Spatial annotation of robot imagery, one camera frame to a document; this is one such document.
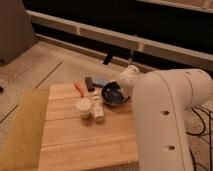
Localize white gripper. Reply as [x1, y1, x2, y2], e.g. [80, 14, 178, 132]
[116, 65, 143, 97]

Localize dark ceramic bowl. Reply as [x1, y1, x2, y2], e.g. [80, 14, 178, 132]
[101, 82, 130, 106]

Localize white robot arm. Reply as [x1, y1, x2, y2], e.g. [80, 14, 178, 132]
[116, 65, 213, 171]

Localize blue sponge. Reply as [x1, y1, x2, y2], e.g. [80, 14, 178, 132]
[93, 79, 108, 87]

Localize small white bottle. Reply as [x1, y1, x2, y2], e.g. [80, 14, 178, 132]
[92, 91, 104, 122]

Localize dark brown block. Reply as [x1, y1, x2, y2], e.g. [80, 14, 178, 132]
[85, 77, 95, 92]

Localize white cup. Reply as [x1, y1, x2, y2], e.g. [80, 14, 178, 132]
[76, 98, 92, 118]

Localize wooden slat table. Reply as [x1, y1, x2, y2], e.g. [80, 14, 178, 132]
[38, 83, 138, 171]

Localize grey cabinet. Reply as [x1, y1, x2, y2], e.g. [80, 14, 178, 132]
[0, 0, 37, 64]

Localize yellow-green mat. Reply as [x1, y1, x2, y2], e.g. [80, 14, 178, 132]
[0, 89, 49, 171]

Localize black table leg bracket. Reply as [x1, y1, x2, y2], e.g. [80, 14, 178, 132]
[103, 51, 114, 65]

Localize black cables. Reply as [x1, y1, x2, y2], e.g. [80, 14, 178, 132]
[185, 104, 213, 171]

